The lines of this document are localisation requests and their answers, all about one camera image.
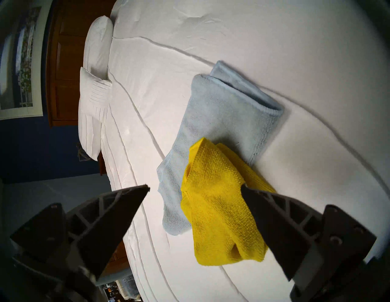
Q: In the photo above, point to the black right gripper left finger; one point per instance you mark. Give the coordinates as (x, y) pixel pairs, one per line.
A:
(100, 228)

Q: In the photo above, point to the brown wooden dresser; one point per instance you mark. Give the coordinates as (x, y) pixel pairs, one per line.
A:
(120, 258)

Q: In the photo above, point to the small white pleated pillow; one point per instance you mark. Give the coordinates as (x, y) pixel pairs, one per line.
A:
(96, 94)

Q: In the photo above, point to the brown wooden nightstand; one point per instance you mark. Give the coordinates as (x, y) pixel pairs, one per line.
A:
(102, 164)

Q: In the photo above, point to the large white pillow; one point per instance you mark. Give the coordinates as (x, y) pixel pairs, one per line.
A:
(90, 137)
(97, 45)

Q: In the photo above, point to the light blue hand towel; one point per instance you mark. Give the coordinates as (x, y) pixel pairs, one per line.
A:
(219, 115)

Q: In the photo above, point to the white bed with comforter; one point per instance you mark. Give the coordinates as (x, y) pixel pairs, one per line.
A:
(304, 61)

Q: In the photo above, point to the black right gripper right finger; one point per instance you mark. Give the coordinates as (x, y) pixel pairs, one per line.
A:
(298, 237)

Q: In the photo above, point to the white framed flower picture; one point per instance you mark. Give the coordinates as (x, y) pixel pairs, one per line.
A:
(18, 61)

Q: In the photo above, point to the brown wooden headboard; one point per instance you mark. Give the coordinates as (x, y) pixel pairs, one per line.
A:
(70, 76)

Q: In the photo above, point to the yellow microfiber hand towel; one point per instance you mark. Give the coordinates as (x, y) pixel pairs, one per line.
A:
(213, 198)

